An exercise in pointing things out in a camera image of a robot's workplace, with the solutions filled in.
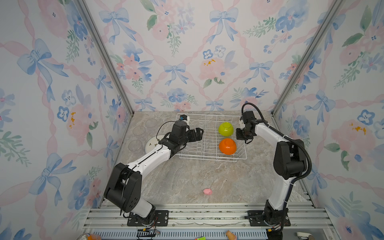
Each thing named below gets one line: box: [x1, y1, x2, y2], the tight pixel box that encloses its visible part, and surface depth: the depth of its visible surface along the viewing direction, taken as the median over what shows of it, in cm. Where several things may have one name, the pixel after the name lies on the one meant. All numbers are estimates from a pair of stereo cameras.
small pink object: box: [203, 188, 213, 195], surface depth 83 cm
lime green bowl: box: [218, 122, 234, 137], surface depth 105 cm
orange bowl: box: [219, 138, 237, 155], surface depth 97 cm
